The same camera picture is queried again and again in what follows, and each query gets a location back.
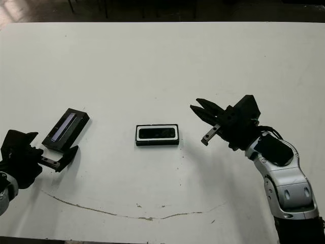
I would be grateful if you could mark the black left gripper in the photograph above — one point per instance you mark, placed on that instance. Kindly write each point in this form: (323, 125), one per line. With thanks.
(20, 162)

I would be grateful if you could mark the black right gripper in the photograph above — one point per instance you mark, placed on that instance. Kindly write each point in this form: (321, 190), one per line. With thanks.
(236, 129)

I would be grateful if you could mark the black box lid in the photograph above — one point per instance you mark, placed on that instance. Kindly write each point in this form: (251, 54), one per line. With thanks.
(68, 129)

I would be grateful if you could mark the slim black camera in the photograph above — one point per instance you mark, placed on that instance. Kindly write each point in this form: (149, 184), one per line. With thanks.
(157, 133)

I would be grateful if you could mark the black box base white insert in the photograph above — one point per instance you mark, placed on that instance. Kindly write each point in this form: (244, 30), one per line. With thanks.
(157, 143)

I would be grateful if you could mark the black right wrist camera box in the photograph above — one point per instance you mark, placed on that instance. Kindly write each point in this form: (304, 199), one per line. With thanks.
(248, 106)

